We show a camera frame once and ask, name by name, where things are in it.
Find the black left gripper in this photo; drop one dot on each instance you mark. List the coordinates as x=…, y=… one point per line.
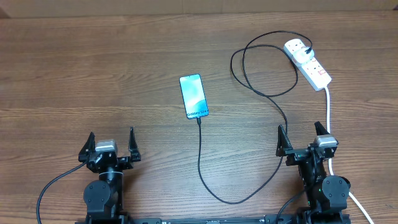
x=125, y=163

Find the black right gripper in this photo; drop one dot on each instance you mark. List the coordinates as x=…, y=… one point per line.
x=296, y=155

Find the blue Samsung Galaxy smartphone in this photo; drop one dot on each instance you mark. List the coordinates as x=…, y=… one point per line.
x=193, y=95

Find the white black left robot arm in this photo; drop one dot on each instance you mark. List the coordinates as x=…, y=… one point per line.
x=104, y=197

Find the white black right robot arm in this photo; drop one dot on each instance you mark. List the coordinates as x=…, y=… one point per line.
x=326, y=194

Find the white USB charger adapter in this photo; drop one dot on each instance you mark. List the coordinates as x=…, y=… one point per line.
x=303, y=55

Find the white power strip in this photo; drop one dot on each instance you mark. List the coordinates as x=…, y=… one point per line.
x=315, y=74

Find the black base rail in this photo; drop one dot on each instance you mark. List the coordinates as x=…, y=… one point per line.
x=267, y=219

